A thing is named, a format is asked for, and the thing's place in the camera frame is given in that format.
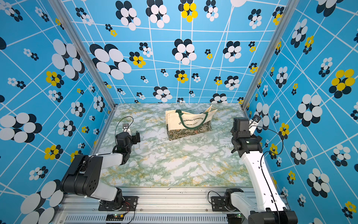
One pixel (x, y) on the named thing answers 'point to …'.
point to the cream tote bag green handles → (180, 123)
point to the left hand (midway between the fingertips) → (131, 131)
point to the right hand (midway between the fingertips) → (249, 130)
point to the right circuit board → (235, 219)
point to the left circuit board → (115, 217)
